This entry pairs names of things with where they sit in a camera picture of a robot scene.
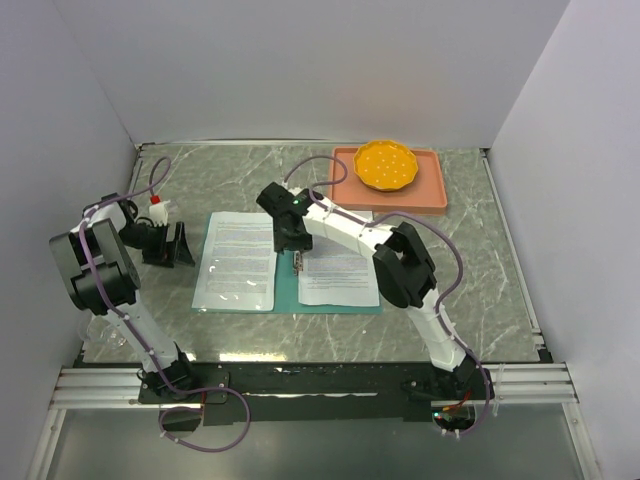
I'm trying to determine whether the clear glass cup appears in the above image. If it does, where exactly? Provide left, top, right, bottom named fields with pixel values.
left=76, top=318, right=126, bottom=349

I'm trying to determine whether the orange dotted plate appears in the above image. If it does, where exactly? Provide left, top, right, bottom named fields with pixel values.
left=353, top=140, right=419, bottom=192

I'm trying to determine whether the teal file folder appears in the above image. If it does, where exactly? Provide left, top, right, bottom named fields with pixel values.
left=192, top=212, right=384, bottom=315

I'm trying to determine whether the silver folder clip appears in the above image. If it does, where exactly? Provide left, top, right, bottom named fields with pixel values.
left=292, top=251, right=304, bottom=276

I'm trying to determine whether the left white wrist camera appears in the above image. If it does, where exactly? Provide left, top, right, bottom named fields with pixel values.
left=148, top=195, right=178, bottom=227

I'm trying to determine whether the pink rectangular tray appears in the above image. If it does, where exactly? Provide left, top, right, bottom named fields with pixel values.
left=328, top=141, right=448, bottom=215

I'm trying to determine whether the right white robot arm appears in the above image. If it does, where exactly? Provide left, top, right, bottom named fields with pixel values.
left=256, top=182, right=479, bottom=399

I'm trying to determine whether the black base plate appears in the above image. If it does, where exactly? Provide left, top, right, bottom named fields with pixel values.
left=138, top=360, right=495, bottom=426

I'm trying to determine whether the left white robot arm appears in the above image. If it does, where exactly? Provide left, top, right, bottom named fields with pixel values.
left=49, top=193, right=198, bottom=402

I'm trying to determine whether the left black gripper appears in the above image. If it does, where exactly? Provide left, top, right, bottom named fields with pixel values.
left=118, top=221, right=195, bottom=268

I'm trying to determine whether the aluminium frame rail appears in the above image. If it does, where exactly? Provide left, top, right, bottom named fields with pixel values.
left=50, top=362, right=578, bottom=410

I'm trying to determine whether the printed paper sheet top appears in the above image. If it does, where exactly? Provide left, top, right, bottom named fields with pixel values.
left=192, top=212, right=277, bottom=313

